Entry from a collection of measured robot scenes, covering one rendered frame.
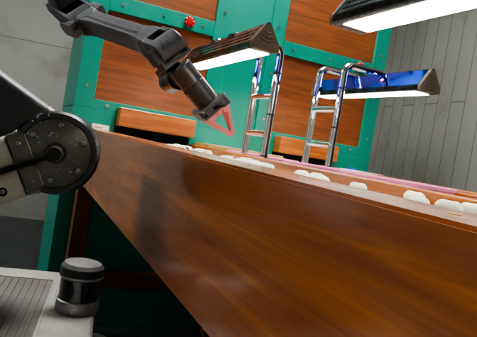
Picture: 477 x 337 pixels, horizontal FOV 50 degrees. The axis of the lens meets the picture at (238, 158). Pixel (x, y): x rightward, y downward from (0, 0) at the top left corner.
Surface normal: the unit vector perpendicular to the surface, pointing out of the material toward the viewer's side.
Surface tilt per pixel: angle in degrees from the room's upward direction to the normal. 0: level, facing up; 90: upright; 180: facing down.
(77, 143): 89
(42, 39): 90
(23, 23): 90
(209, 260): 90
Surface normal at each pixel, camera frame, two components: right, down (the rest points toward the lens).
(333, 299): -0.90, -0.14
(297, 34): 0.40, 0.08
